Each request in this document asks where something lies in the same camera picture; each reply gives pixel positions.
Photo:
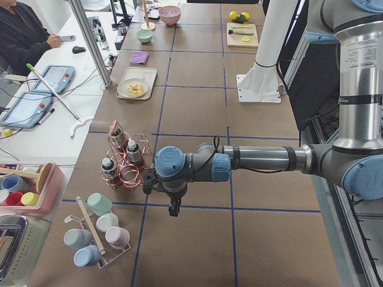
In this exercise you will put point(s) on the wooden stand with round base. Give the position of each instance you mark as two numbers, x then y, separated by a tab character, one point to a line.
147	25

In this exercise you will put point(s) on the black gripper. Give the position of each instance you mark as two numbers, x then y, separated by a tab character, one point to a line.
175	198

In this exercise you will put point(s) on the grey-blue cup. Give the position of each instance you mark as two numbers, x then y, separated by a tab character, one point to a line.
77	238

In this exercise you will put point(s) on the purple folded cloth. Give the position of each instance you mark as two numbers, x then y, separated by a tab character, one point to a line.
139	58

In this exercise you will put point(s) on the pink storage bin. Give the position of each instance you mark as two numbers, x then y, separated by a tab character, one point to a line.
43	180

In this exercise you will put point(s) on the wooden rack handle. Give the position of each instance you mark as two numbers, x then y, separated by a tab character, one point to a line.
90	225

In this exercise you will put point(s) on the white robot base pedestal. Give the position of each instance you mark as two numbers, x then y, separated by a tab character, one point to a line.
260	83

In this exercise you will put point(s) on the pink bowl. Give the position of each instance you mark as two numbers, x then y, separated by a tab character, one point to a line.
170	15

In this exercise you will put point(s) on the dark avocado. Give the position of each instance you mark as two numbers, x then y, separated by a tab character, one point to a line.
240	18

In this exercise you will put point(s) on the wooden cutting board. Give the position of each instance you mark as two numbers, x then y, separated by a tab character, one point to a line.
235	40

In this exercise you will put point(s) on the smartphone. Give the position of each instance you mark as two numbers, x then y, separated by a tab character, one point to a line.
69	38

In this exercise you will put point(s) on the beige serving tray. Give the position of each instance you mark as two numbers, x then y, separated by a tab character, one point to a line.
148	74

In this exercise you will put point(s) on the tea bottle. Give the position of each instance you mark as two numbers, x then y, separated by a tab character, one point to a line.
110	170
119	139
133	152

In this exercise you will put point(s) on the whole lemon left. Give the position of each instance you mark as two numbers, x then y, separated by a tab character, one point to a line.
233	15

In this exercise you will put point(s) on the steel muddler black tip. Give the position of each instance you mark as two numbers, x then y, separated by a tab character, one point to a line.
241	32

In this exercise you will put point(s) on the white reacher stick green tip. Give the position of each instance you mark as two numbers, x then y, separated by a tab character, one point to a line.
79	121

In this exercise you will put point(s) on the black marker pen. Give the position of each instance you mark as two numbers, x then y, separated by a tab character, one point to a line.
46	116

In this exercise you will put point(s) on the pale white-green cup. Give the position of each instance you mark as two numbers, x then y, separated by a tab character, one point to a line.
107	221

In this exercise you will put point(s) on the whole lemon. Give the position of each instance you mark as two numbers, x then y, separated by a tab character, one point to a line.
246	16
233	15

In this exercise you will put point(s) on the aluminium frame post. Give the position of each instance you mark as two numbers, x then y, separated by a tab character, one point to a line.
81	17

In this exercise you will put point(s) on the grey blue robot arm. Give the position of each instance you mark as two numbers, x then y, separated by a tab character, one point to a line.
353	161

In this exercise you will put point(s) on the glazed donut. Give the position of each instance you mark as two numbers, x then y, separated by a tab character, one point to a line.
136	89

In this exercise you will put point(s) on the white wire cup rack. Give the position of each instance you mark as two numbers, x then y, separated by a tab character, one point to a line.
111	253

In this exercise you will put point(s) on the teach pendant far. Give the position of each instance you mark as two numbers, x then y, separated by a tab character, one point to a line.
58	76

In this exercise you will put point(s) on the light blue cup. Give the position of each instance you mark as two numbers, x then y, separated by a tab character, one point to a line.
87	256

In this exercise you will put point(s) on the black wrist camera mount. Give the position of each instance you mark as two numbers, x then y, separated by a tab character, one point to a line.
150	181

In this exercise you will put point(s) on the teach pendant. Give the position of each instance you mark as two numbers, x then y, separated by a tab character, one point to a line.
58	76
28	109

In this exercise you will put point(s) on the mint green cup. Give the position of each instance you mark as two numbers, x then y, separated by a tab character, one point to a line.
99	204

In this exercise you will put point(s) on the copper wire bottle rack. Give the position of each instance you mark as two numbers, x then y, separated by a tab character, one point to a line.
130	174

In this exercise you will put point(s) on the teach pendant near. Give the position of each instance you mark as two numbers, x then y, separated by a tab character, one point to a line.
28	109

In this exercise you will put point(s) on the black computer mouse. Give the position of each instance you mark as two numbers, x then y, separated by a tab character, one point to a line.
78	50

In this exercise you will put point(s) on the whole lemon right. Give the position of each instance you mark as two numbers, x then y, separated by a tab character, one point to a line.
246	16

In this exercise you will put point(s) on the green bowl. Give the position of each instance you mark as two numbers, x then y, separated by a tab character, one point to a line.
144	35

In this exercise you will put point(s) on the person in black sweater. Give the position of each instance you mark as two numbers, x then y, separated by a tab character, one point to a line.
23	38

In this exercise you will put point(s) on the round beige plate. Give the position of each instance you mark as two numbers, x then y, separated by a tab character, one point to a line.
122	88

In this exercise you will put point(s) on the silver toaster appliance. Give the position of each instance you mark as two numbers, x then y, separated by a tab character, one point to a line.
22	238

